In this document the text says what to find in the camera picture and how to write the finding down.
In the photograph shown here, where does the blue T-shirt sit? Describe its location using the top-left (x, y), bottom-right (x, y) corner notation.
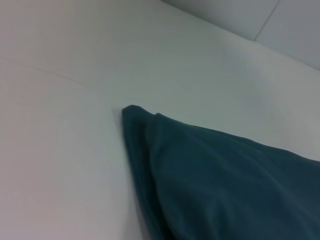
top-left (121, 104), bottom-right (320, 240)

